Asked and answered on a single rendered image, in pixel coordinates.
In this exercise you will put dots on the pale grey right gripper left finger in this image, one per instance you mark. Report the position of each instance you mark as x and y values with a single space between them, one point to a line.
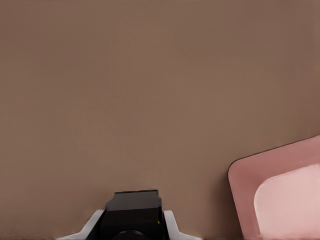
91 225

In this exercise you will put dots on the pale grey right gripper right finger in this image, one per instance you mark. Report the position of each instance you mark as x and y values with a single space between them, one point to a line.
171 225

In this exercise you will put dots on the yellow button with black base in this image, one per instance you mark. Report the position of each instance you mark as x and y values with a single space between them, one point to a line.
132 212

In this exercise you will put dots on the pink storage box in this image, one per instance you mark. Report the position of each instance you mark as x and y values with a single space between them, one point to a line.
282 195

